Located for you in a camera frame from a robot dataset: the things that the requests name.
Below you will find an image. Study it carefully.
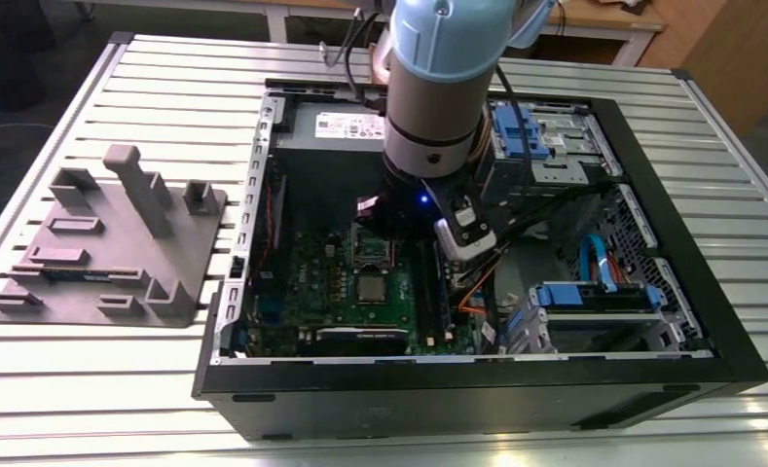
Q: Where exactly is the wooden cabinet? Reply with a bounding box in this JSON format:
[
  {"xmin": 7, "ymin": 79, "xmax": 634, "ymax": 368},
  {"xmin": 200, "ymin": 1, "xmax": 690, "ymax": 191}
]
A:
[{"xmin": 636, "ymin": 0, "xmax": 768, "ymax": 140}]

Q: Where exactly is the silver CPU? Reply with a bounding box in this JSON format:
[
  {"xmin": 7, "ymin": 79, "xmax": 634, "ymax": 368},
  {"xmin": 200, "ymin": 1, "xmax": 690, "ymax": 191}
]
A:
[{"xmin": 357, "ymin": 275, "xmax": 391, "ymax": 303}]

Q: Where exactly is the thin black camera cable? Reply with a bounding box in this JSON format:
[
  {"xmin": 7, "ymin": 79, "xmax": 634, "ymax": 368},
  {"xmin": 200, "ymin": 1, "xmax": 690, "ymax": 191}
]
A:
[{"xmin": 493, "ymin": 65, "xmax": 536, "ymax": 164}]

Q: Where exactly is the silver disk bay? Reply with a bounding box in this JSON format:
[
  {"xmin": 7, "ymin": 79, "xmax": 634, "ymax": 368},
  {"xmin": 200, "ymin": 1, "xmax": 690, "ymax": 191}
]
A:
[
  {"xmin": 487, "ymin": 100, "xmax": 624, "ymax": 208},
  {"xmin": 500, "ymin": 282, "xmax": 695, "ymax": 356}
]

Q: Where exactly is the green motherboard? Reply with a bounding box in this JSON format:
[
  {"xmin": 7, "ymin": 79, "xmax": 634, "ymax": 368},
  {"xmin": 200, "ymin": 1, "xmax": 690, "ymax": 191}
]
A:
[{"xmin": 246, "ymin": 226, "xmax": 483, "ymax": 359}]

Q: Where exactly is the blue flat wire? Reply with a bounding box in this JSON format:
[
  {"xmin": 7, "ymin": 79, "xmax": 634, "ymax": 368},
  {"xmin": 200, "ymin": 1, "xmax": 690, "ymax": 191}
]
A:
[{"xmin": 577, "ymin": 233, "xmax": 623, "ymax": 296}]

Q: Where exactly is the grey power supply unit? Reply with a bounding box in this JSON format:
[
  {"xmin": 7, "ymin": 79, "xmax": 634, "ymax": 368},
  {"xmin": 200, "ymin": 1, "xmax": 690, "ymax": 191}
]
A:
[{"xmin": 270, "ymin": 101, "xmax": 399, "ymax": 223}]

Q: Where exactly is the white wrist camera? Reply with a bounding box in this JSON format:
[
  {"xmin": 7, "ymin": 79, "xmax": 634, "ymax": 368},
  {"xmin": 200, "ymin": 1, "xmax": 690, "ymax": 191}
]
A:
[{"xmin": 421, "ymin": 179, "xmax": 500, "ymax": 264}]

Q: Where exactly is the orange wire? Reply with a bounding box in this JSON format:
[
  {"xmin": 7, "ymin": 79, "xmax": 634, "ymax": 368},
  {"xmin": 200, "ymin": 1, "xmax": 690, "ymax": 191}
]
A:
[{"xmin": 457, "ymin": 271, "xmax": 489, "ymax": 317}]

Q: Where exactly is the black graphics card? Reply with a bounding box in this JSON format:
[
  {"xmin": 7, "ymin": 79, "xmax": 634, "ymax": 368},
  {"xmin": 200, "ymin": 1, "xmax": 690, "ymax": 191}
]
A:
[{"xmin": 297, "ymin": 324, "xmax": 411, "ymax": 359}]

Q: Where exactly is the red black twisted wire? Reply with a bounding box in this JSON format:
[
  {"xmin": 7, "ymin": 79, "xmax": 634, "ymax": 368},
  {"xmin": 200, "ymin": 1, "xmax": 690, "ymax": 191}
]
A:
[{"xmin": 256, "ymin": 232, "xmax": 280, "ymax": 274}]

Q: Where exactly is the wooden desk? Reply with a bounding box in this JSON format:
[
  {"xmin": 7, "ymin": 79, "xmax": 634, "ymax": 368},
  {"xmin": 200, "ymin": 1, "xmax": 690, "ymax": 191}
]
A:
[{"xmin": 539, "ymin": 0, "xmax": 668, "ymax": 67}]

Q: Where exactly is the RAM stick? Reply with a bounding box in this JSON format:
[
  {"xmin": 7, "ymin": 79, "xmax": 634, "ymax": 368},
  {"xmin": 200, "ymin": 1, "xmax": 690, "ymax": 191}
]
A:
[{"xmin": 45, "ymin": 269, "xmax": 114, "ymax": 283}]

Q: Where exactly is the black office chair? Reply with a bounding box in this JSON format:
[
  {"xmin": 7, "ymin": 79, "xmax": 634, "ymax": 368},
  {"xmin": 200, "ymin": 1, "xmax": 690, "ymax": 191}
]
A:
[{"xmin": 0, "ymin": 0, "xmax": 58, "ymax": 113}]

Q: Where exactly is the metal socket cover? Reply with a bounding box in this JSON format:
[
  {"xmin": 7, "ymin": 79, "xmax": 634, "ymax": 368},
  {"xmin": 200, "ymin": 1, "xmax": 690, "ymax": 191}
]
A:
[{"xmin": 351, "ymin": 226, "xmax": 399, "ymax": 268}]

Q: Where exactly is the black wire bundle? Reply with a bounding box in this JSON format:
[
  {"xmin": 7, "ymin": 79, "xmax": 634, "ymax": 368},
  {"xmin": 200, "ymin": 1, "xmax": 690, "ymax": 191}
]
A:
[{"xmin": 455, "ymin": 187, "xmax": 619, "ymax": 288}]

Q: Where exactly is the black PC case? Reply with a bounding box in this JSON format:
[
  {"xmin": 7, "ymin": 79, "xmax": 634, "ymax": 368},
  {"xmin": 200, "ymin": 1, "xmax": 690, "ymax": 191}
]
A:
[{"xmin": 190, "ymin": 75, "xmax": 768, "ymax": 444}]

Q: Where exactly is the grey parts rack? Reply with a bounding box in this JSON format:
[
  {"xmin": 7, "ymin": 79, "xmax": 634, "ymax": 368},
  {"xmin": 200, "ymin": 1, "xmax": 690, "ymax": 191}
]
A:
[{"xmin": 0, "ymin": 144, "xmax": 230, "ymax": 330}]

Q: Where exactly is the CPU socket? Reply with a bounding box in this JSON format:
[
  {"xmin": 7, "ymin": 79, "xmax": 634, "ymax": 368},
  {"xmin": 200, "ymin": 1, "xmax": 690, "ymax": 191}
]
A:
[{"xmin": 352, "ymin": 269, "xmax": 400, "ymax": 308}]

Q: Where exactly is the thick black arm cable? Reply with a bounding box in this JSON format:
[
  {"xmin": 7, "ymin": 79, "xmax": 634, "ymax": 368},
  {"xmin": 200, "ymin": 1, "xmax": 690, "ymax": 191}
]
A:
[{"xmin": 341, "ymin": 9, "xmax": 389, "ymax": 116}]

